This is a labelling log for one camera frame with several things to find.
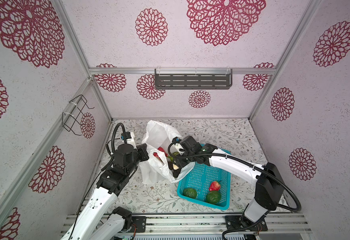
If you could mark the light green custard apple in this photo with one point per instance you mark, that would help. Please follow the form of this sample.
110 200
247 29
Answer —
171 157

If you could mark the white plastic bag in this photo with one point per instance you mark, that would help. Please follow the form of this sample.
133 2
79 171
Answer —
156 169

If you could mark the green avocado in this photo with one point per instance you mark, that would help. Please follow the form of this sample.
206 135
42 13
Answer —
190 193

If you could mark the red strawberry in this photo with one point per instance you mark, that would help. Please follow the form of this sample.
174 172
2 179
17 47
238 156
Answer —
215 186

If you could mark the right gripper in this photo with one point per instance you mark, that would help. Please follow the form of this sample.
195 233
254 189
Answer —
180 163

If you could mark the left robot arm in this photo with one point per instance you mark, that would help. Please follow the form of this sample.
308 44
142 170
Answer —
108 188

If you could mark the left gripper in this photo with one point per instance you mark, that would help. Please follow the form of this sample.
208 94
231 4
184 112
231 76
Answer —
141 149

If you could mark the dark green round fruit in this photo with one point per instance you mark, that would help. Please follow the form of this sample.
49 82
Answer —
213 197

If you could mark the red dragon fruit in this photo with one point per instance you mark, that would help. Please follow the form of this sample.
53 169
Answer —
160 156

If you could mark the teal plastic basket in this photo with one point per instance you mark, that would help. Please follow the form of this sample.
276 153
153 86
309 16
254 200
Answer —
200 179

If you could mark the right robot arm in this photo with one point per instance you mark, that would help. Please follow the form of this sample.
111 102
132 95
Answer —
270 190

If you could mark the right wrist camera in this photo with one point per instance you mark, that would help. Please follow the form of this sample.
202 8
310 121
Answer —
176 147

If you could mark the grey wall shelf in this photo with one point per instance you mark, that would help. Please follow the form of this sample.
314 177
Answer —
194 79

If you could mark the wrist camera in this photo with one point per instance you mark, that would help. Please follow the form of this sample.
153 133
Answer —
176 147
129 138

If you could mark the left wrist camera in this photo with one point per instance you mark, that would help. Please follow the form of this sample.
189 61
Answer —
129 138

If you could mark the black wire rack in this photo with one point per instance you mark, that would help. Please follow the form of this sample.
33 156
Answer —
73 117

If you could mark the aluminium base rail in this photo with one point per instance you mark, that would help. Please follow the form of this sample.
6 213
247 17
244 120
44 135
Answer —
214 224

